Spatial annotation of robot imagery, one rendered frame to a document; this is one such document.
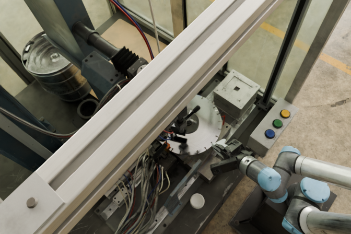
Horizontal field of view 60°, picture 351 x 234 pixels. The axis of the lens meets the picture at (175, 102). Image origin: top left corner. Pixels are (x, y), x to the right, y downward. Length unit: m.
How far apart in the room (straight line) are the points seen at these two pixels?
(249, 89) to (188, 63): 1.36
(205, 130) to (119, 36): 0.98
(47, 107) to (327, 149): 2.04
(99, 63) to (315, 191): 1.00
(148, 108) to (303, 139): 2.36
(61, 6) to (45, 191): 0.79
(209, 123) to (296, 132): 1.25
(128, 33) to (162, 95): 1.84
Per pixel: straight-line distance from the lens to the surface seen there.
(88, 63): 1.02
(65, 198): 0.27
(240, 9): 0.35
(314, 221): 1.32
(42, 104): 2.00
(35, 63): 1.76
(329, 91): 2.88
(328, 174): 1.21
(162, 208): 1.56
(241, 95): 1.62
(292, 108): 1.64
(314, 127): 2.67
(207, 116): 1.50
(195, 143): 1.44
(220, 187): 1.59
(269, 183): 1.13
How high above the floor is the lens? 2.29
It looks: 61 degrees down
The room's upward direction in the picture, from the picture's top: 9 degrees counter-clockwise
